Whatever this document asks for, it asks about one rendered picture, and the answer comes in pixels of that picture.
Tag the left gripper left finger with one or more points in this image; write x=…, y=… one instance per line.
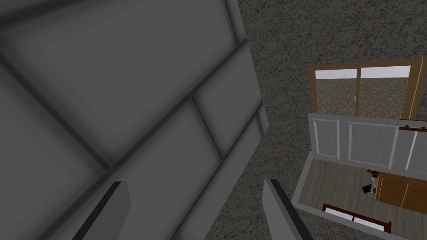
x=108, y=215

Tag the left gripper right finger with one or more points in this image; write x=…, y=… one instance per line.
x=282, y=213

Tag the dark red framed picture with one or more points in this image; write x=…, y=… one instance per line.
x=357, y=218

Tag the wooden framed window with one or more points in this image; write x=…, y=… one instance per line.
x=363, y=90

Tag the wooden desk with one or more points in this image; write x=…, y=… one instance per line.
x=398, y=191

